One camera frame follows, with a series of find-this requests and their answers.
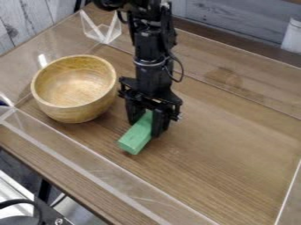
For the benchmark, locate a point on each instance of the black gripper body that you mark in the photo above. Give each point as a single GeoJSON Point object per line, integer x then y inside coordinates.
{"type": "Point", "coordinates": [150, 87]}

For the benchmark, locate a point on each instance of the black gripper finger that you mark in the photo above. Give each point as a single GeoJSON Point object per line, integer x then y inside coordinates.
{"type": "Point", "coordinates": [160, 122]}
{"type": "Point", "coordinates": [135, 110]}

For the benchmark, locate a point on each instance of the green rectangular block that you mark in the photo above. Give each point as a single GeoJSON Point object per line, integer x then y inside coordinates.
{"type": "Point", "coordinates": [137, 135]}

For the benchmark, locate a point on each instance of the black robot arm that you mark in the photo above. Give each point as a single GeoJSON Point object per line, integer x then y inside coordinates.
{"type": "Point", "coordinates": [148, 18]}

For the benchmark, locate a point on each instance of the brown wooden bowl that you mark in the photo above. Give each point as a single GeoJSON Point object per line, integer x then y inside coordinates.
{"type": "Point", "coordinates": [75, 88]}

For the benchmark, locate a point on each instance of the black table leg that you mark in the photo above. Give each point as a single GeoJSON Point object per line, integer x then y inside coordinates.
{"type": "Point", "coordinates": [44, 191]}

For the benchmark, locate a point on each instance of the white cylindrical container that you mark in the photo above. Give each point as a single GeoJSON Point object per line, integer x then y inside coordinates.
{"type": "Point", "coordinates": [291, 39]}

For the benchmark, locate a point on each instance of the clear acrylic tray wall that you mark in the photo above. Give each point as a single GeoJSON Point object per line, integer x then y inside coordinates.
{"type": "Point", "coordinates": [222, 167]}

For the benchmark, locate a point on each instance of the black metal bracket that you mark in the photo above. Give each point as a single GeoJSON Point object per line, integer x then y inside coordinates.
{"type": "Point", "coordinates": [49, 215]}

